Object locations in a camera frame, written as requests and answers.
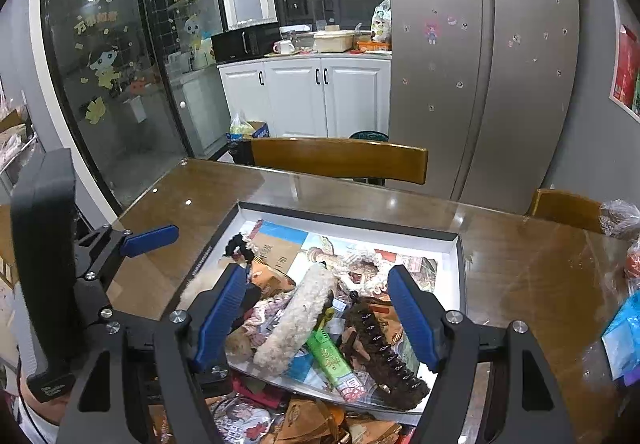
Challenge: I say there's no white base cabinet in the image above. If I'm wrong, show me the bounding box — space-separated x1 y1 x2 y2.
216 54 393 155

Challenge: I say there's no wooden chair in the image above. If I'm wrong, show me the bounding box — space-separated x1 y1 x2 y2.
231 136 429 185
525 188 608 235

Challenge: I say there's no plastic bag with dark contents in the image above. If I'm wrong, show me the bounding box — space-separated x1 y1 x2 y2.
599 199 640 239

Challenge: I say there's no red gift box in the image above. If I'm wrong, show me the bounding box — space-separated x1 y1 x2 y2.
614 26 640 107

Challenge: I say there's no silver refrigerator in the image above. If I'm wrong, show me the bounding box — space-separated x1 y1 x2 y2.
382 0 581 215

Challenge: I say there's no blue cardboard carton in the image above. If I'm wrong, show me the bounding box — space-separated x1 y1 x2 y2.
225 111 271 145

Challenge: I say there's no cartoon print packet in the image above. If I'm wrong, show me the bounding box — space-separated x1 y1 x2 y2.
212 399 273 444

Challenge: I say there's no person's left hand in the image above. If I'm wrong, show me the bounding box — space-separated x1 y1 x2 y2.
22 394 71 425

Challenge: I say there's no wooden desk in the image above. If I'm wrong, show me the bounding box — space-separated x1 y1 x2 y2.
112 158 640 444

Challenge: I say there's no blue tissue pack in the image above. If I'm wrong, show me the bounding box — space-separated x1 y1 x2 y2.
600 291 640 387

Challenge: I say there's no white scrunchie with charm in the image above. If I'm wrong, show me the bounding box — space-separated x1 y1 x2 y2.
327 246 393 297

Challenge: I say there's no green tube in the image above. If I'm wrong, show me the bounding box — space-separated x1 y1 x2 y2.
305 329 368 405

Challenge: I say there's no red patterned packet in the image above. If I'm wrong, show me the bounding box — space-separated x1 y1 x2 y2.
232 374 288 407

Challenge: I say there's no white fleece hair clip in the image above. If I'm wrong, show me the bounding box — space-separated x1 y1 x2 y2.
252 265 338 380

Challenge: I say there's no black microwave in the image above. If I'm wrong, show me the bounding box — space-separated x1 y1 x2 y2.
211 22 281 63

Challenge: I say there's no cream plastic basin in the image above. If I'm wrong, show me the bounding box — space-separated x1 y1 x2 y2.
312 30 357 53

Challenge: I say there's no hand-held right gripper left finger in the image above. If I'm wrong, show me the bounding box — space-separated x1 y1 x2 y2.
55 265 249 444

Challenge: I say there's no black trash bin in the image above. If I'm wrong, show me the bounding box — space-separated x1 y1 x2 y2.
348 129 390 187

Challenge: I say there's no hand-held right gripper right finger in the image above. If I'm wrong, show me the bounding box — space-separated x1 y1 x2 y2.
387 265 581 444

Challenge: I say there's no brown fluffy hair claw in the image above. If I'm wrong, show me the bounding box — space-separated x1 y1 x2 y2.
342 291 431 412

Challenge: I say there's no black shallow box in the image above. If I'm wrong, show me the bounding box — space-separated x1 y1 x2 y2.
175 201 468 425

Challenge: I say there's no glass sliding door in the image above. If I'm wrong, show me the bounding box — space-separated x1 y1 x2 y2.
40 0 228 215

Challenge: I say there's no black lace-trimmed scrunchie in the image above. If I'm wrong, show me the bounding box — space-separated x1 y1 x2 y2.
223 233 258 265

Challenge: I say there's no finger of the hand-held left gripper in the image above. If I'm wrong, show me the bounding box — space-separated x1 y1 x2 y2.
195 363 234 397
75 225 180 281

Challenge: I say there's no white plastic bag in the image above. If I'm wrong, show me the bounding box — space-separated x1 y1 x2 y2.
370 0 392 44

